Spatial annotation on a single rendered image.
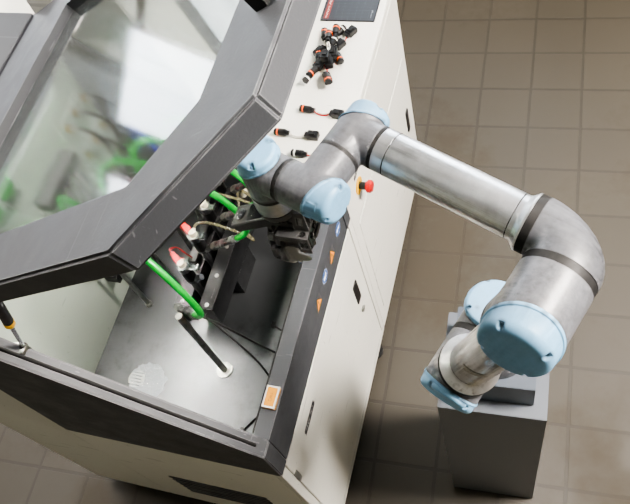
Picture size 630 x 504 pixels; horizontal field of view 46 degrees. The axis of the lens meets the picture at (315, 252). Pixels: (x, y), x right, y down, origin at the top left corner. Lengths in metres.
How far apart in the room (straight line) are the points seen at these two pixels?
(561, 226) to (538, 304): 0.13
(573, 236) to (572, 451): 1.53
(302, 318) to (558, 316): 0.80
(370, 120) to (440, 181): 0.16
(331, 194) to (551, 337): 0.38
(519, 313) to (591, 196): 1.96
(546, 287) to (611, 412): 1.58
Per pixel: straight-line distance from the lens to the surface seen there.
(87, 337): 1.95
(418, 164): 1.18
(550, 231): 1.12
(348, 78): 2.07
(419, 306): 2.75
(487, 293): 1.50
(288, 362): 1.69
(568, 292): 1.08
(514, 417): 1.76
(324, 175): 1.18
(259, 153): 1.20
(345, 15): 2.24
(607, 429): 2.61
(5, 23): 1.79
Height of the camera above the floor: 2.47
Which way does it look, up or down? 58 degrees down
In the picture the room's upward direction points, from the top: 23 degrees counter-clockwise
